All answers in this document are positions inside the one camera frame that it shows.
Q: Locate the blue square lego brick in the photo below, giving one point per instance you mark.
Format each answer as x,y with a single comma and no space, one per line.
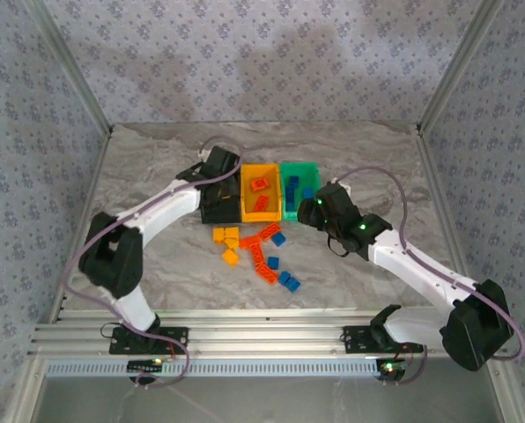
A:
273,262
284,277
293,181
279,239
291,198
293,285
307,193

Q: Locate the yellow long lego brick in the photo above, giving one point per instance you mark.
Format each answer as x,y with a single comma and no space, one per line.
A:
225,234

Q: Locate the yellow square lego brick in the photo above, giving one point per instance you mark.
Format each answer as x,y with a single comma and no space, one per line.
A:
230,258
231,244

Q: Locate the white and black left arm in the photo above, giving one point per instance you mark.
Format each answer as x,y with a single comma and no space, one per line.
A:
165,205

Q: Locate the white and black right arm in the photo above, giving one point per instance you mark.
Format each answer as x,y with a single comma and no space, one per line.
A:
412,264

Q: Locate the green plastic bin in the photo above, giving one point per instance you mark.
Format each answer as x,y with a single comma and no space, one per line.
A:
316,176

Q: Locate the yellow-orange plastic bin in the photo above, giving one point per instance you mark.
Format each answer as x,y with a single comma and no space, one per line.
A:
245,194

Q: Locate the black plastic bin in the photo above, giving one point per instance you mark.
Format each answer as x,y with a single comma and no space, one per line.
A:
220,211

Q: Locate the small circuit board green light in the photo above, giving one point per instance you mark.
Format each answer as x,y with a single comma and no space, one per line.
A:
390,368
145,365

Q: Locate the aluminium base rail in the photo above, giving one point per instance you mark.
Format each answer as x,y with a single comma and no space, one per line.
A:
262,335

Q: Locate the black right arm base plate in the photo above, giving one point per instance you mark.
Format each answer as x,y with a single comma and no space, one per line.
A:
355,339

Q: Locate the aluminium table side rail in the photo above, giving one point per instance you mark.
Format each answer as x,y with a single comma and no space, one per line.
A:
84,211

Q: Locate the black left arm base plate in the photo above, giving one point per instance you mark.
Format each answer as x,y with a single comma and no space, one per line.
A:
174,341

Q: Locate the aluminium frame post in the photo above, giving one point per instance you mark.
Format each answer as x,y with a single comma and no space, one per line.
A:
68,61
460,61

